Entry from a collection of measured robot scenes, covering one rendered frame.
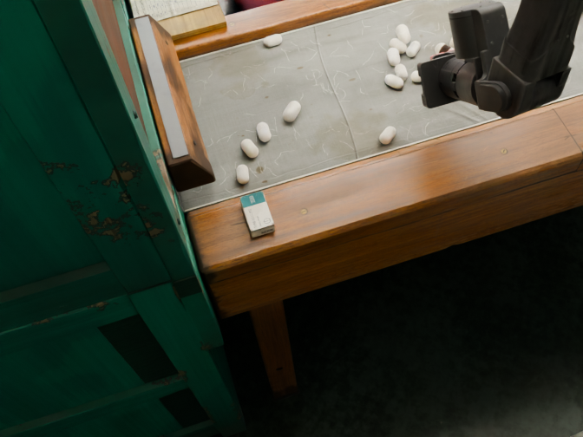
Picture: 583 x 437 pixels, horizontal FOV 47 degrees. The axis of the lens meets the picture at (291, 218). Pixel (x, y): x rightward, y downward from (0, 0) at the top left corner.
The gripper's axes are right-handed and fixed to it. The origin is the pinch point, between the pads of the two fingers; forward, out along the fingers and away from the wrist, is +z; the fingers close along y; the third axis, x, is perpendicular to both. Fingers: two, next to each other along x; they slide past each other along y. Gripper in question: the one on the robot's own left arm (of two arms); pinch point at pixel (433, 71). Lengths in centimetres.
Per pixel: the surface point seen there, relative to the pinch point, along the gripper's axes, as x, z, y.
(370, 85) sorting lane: 1.4, 10.0, 7.4
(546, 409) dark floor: 88, 23, -22
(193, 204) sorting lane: 9.7, -0.1, 40.5
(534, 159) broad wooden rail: 14.8, -9.3, -9.7
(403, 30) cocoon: -5.2, 14.5, -1.4
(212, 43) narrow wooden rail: -10.7, 20.8, 30.2
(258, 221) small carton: 12.0, -9.6, 32.0
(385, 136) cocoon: 7.8, -0.2, 9.3
